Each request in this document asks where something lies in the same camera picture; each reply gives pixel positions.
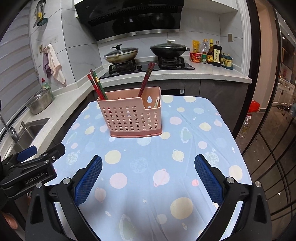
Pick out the yellow snack bag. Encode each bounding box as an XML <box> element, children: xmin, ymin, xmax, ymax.
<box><xmin>192</xmin><ymin>40</ymin><xmax>200</xmax><ymax>53</ymax></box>

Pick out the red bag on floor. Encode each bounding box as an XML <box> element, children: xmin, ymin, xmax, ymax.
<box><xmin>248</xmin><ymin>100</ymin><xmax>260</xmax><ymax>113</ymax></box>

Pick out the purple hanging cloth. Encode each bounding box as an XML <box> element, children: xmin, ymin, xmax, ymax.
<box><xmin>43</xmin><ymin>53</ymin><xmax>52</xmax><ymax>79</ymax></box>

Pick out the black range hood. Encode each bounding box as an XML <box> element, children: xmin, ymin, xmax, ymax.
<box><xmin>74</xmin><ymin>0</ymin><xmax>184</xmax><ymax>42</ymax></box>

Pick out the green dish soap bottle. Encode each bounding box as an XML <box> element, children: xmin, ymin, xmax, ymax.
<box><xmin>42</xmin><ymin>78</ymin><xmax>51</xmax><ymax>91</ymax></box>

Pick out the clear oil bottle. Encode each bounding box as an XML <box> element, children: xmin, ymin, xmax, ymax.
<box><xmin>200</xmin><ymin>39</ymin><xmax>209</xmax><ymax>54</ymax></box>

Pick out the beige pan with lid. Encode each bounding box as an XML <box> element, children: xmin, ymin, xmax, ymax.
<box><xmin>104</xmin><ymin>44</ymin><xmax>138</xmax><ymax>64</ymax></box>

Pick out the hanging green skimmer utensil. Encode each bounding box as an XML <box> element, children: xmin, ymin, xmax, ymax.
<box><xmin>33</xmin><ymin>0</ymin><xmax>48</xmax><ymax>28</ymax></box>

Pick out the dark soy sauce bottle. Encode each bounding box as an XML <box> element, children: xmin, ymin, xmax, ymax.
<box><xmin>212</xmin><ymin>41</ymin><xmax>222</xmax><ymax>67</ymax></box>

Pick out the pink white hanging towel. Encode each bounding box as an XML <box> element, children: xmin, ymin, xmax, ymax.
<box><xmin>44</xmin><ymin>44</ymin><xmax>66</xmax><ymax>85</ymax></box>

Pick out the black gas stove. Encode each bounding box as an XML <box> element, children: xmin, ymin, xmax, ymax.
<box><xmin>99</xmin><ymin>57</ymin><xmax>195</xmax><ymax>79</ymax></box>

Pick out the chrome sink faucet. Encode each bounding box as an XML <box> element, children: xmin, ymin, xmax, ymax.
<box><xmin>0</xmin><ymin>114</ymin><xmax>26</xmax><ymax>143</ymax></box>

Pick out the plastic bottle on floor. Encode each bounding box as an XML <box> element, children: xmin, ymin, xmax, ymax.
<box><xmin>237</xmin><ymin>113</ymin><xmax>251</xmax><ymax>138</ymax></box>

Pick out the green white ceramic soup spoon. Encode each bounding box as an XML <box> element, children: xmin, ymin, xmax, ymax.
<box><xmin>154</xmin><ymin>96</ymin><xmax>160</xmax><ymax>108</ymax></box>

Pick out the maroon chopstick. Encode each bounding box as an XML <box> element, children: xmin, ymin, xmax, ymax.
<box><xmin>138</xmin><ymin>63</ymin><xmax>156</xmax><ymax>98</ymax></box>
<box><xmin>137</xmin><ymin>62</ymin><xmax>154</xmax><ymax>98</ymax></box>

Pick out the steel kitchen sink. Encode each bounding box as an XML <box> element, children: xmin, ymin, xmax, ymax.
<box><xmin>8</xmin><ymin>118</ymin><xmax>49</xmax><ymax>154</ymax></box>

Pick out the black wok with lid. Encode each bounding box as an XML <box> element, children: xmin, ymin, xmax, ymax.
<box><xmin>150</xmin><ymin>39</ymin><xmax>190</xmax><ymax>58</ymax></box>

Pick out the red instant noodle cup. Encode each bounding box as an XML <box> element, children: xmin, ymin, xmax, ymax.
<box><xmin>190</xmin><ymin>52</ymin><xmax>202</xmax><ymax>63</ymax></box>

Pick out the person's left hand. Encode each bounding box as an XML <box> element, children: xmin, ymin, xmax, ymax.
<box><xmin>3</xmin><ymin>213</ymin><xmax>19</xmax><ymax>230</ymax></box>

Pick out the blue planet pattern tablecloth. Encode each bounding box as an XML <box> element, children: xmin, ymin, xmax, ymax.
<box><xmin>51</xmin><ymin>96</ymin><xmax>251</xmax><ymax>240</ymax></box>

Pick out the stainless steel basin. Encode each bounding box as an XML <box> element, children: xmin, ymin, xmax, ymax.
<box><xmin>26</xmin><ymin>89</ymin><xmax>53</xmax><ymax>115</ymax></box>

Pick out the brown sauce bottle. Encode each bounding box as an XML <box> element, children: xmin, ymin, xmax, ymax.
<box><xmin>207</xmin><ymin>39</ymin><xmax>214</xmax><ymax>64</ymax></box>

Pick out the green condiment jar set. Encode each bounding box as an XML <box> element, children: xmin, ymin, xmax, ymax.
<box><xmin>221</xmin><ymin>53</ymin><xmax>234</xmax><ymax>70</ymax></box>

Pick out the pink perforated utensil holder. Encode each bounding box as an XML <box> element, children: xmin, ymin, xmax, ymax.
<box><xmin>97</xmin><ymin>86</ymin><xmax>162</xmax><ymax>138</ymax></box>

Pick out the short green chopstick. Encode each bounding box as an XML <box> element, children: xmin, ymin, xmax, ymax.
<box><xmin>93</xmin><ymin>71</ymin><xmax>108</xmax><ymax>100</ymax></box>

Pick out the small green lid jar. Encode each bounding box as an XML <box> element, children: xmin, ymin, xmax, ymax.
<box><xmin>202</xmin><ymin>53</ymin><xmax>207</xmax><ymax>64</ymax></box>

